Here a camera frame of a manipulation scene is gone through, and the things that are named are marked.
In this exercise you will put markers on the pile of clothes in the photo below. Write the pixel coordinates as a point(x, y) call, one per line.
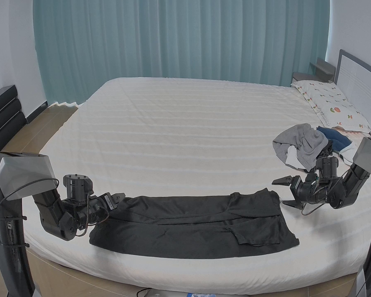
point(306, 141)

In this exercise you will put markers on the blue-green curtain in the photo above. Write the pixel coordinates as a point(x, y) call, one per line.
point(173, 26)

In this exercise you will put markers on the bed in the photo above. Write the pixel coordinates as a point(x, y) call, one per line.
point(173, 135)

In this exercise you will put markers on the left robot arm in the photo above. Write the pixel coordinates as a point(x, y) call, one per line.
point(18, 172)

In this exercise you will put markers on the white printed pillow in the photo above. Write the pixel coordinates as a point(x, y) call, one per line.
point(330, 104)

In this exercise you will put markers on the black chest of drawers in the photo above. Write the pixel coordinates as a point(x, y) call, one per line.
point(3, 116)

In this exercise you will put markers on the black T-shirt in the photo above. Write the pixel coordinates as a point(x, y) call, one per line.
point(188, 227)

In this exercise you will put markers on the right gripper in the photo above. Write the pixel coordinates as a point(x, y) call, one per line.
point(307, 193)

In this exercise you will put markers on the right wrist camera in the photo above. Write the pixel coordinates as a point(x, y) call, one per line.
point(312, 178)

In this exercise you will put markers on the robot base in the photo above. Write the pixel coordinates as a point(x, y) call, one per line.
point(201, 294)

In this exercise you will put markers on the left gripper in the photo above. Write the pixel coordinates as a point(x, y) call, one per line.
point(100, 207)

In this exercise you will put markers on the grey bedside table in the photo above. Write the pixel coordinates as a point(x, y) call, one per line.
point(320, 66)

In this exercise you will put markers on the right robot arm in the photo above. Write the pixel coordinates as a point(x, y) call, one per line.
point(349, 187)

